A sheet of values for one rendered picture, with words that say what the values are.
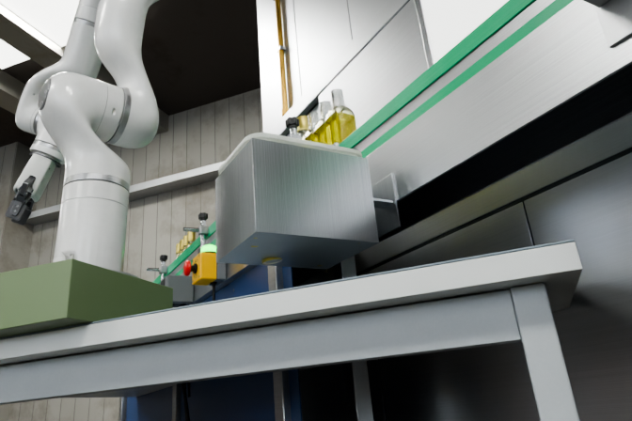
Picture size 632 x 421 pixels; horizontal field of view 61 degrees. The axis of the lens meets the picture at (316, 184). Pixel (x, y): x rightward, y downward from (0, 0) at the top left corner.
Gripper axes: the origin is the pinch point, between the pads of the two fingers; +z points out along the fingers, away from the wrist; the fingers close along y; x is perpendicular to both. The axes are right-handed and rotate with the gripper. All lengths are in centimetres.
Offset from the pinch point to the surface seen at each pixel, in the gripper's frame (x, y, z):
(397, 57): 66, 36, -63
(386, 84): 67, 32, -58
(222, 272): 50, 5, -4
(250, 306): 43, 70, 6
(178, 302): 45, -21, 6
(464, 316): 65, 85, 0
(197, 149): 50, -300, -125
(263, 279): 56, 23, -3
